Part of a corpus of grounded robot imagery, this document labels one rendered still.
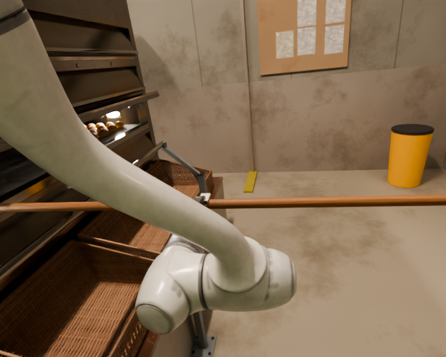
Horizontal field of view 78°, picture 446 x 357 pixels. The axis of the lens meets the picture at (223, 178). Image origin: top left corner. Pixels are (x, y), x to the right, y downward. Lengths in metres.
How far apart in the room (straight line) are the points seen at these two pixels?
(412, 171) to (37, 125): 3.72
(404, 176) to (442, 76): 1.25
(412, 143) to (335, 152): 0.95
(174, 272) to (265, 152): 3.64
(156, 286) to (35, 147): 0.31
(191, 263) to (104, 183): 0.26
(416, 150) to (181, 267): 3.39
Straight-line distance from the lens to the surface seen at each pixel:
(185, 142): 4.28
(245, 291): 0.48
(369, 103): 4.07
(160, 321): 0.53
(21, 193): 1.43
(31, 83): 0.30
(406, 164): 3.77
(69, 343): 1.47
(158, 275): 0.54
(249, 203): 0.81
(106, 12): 2.23
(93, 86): 1.89
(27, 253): 0.95
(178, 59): 4.12
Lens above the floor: 1.59
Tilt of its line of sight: 23 degrees down
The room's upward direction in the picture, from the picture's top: 6 degrees counter-clockwise
